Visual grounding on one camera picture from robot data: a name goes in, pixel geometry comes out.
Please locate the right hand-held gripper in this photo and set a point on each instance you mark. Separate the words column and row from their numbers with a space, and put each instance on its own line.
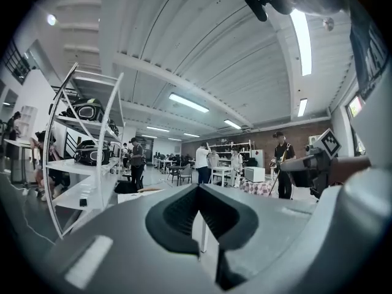
column 324, row 164

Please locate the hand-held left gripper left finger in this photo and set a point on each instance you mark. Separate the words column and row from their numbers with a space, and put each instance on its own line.
column 116, row 240

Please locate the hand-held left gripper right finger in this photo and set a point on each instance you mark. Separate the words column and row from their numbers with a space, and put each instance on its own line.
column 269, row 225

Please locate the person's right forearm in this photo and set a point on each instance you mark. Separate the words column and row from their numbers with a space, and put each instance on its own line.
column 350, row 168

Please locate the red white checkered cloth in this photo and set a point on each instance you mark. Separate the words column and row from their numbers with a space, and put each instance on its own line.
column 255, row 188

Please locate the white box appliance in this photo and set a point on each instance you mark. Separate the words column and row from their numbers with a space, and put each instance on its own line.
column 254, row 174

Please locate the ceiling light strip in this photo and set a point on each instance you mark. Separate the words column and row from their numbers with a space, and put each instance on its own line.
column 188, row 102
column 232, row 124
column 302, row 107
column 301, row 41

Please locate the white background shelf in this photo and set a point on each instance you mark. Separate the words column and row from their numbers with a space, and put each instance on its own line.
column 232, row 149

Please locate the small white table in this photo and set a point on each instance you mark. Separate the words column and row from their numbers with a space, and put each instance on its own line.
column 222, row 173

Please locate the white metal shelf rack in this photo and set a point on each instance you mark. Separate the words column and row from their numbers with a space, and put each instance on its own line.
column 92, row 170

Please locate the black green backpack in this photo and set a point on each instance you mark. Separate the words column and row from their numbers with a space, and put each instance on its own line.
column 85, row 109
column 92, row 152

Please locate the grey chair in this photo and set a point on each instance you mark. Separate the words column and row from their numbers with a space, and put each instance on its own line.
column 185, row 173

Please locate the black head camera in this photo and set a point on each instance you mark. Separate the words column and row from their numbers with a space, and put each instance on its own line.
column 256, row 3

